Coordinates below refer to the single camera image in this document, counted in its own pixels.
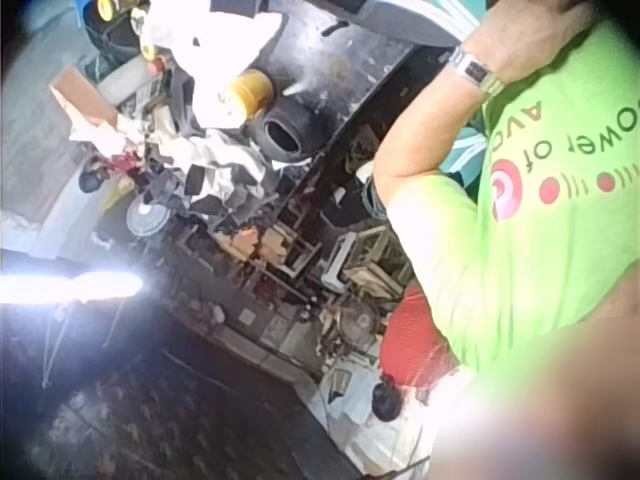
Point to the person's left hand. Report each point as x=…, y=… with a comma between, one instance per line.
x=530, y=30

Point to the silver metal wristwatch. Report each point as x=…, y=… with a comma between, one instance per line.
x=475, y=72

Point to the black workbench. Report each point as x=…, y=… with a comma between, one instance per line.
x=345, y=65

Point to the black rubber tyre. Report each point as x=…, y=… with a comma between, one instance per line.
x=282, y=136

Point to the yellow cylindrical filter canister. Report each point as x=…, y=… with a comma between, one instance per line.
x=250, y=94

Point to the large white cloth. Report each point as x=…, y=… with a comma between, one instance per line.
x=215, y=45

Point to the cluttered tool shelf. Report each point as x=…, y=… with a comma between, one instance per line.
x=300, y=260

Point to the red plastic stool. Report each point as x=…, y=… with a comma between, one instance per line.
x=415, y=335

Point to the crumpled white and black rag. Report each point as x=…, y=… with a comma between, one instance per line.
x=225, y=167

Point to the small metal fan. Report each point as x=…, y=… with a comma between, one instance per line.
x=357, y=321

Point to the grey round disc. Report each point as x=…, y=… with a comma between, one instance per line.
x=147, y=218

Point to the red rag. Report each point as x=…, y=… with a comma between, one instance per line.
x=122, y=161

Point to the brown cardboard piece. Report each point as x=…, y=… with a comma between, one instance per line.
x=82, y=95

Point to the bright fluorescent lamp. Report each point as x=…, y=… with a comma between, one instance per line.
x=70, y=287

